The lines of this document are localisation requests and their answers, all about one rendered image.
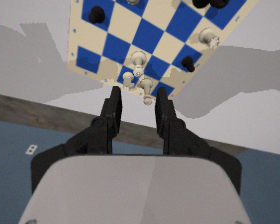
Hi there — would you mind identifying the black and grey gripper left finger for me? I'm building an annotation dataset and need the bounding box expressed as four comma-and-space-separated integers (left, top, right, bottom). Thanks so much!
31, 86, 122, 195

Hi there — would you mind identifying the blue and cream chessboard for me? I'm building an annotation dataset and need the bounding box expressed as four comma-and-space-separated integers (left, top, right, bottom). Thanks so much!
67, 0, 259, 102

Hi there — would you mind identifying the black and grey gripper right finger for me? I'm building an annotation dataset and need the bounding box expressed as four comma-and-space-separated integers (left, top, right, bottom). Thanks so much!
155, 87, 242, 197

